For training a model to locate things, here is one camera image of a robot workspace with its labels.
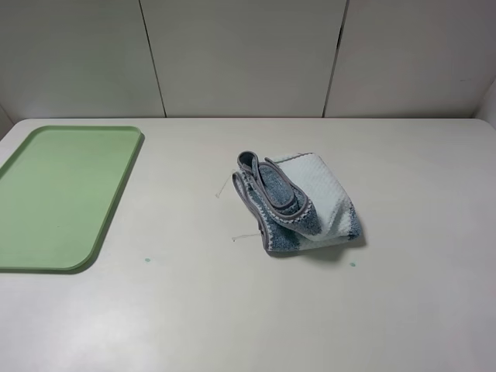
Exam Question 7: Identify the blue white striped towel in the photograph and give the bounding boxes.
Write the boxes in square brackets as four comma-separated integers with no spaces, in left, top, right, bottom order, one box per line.
[232,151,362,254]

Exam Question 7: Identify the green plastic tray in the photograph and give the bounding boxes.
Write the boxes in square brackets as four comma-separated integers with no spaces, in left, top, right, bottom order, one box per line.
[1,126,144,273]

